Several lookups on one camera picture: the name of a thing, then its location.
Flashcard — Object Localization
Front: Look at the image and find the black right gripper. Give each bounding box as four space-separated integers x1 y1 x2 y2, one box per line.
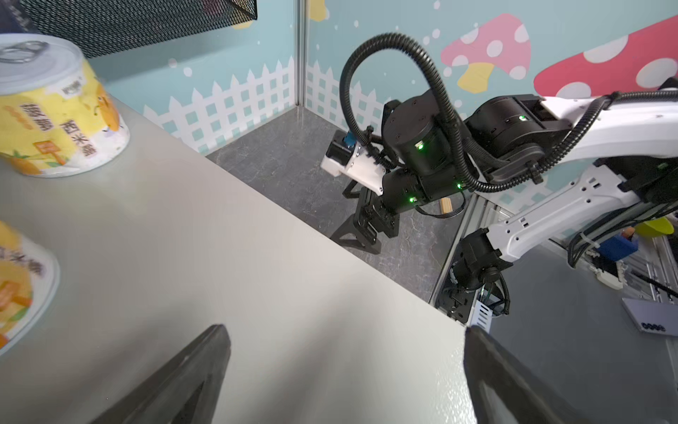
330 180 400 254

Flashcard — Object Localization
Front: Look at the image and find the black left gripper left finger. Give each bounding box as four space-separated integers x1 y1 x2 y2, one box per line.
94 324 231 423

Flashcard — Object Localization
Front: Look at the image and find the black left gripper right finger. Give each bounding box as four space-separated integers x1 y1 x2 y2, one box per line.
464 326 591 423

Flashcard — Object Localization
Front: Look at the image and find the yellow can silver lid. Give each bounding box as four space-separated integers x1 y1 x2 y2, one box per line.
1 223 60 354

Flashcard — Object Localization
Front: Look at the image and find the white lid small can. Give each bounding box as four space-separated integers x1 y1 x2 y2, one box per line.
1 34 131 178

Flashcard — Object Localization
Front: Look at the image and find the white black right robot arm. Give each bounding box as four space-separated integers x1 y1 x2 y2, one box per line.
321 33 677 325

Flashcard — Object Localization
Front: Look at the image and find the small wooden block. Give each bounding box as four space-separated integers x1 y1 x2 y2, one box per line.
438 197 455 215

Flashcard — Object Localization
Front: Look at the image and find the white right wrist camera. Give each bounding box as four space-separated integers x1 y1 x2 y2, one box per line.
321 130 387 195

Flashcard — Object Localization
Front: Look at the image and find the black wire mesh basket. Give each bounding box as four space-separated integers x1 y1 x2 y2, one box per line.
1 0 258 58

